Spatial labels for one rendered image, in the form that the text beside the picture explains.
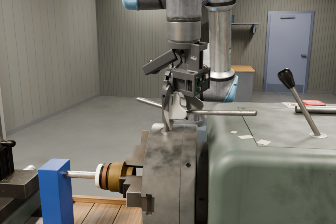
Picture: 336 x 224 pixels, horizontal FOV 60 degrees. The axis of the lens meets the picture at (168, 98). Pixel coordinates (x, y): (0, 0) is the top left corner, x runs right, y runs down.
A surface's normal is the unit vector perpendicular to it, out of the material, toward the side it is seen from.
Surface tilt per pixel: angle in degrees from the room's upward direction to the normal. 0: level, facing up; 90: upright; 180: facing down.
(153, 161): 47
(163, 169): 54
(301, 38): 90
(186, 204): 81
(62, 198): 90
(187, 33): 100
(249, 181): 90
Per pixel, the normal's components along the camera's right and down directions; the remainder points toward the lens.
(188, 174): -0.10, -0.34
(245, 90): -0.20, 0.20
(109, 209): 0.00, -0.98
